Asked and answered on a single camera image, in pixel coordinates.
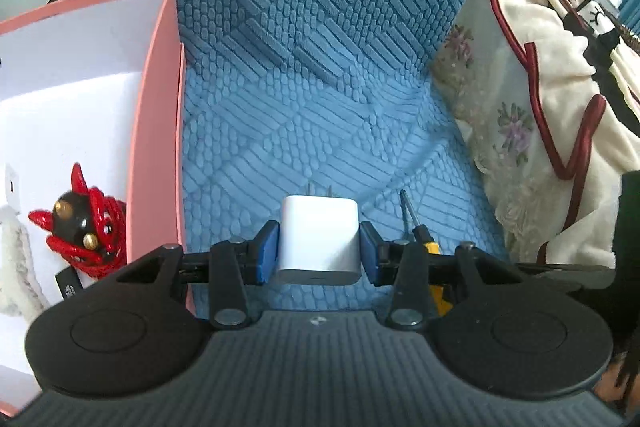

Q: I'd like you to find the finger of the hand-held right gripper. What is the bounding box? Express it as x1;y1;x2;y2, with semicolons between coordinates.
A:
515;261;618;295

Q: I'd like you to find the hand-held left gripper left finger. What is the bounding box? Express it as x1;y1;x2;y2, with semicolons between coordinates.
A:
115;220;281;330

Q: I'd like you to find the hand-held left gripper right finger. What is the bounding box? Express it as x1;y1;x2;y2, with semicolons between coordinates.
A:
360;221;517;330

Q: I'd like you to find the yellow handle screwdriver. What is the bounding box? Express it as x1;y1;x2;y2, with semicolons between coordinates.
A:
398;189;453;319

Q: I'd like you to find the small white cube charger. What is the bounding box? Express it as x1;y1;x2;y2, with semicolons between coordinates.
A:
276;182;362;286

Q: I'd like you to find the pink cardboard box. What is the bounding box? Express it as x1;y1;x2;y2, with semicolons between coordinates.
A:
0;0;198;415

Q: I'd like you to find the red black horned toy figure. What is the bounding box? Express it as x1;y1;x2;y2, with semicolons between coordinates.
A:
28;162;129;281

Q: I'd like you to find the white fluffy plush toy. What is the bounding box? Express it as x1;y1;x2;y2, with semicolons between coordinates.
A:
0;204;52;319

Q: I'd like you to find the white wall charger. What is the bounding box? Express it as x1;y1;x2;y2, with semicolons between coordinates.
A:
0;163;22;214

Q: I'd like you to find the blue textured sofa cover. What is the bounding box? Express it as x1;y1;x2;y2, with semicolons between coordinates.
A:
156;0;507;314

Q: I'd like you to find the cream blanket with red trim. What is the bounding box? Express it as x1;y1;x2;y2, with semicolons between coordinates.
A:
475;0;640;269

